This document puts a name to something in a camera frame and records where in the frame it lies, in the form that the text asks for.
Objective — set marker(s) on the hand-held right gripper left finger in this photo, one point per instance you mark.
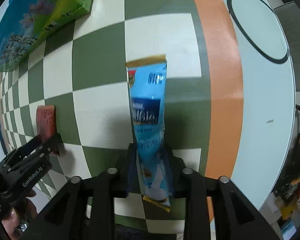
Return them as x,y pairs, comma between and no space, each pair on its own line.
131,170

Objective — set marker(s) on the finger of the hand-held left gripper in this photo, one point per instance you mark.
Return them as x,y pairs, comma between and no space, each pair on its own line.
32,143
51,145

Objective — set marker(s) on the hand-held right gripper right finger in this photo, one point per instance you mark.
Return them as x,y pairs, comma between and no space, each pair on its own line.
168,170

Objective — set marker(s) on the red stick packet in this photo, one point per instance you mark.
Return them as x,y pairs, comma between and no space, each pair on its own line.
46,122

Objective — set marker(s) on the light blue stick packet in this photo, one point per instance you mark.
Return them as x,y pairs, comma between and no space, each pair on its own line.
147,105

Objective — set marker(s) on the person's left hand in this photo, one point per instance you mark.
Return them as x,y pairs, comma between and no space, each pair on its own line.
15,220

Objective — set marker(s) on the green white checkered mat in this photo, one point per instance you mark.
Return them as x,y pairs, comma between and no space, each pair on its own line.
95,67

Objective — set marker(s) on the blue green printed carton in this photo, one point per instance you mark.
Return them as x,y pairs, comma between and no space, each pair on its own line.
27,17

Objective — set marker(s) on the pile of colourful clutter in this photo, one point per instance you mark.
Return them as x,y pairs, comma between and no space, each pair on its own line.
297,195

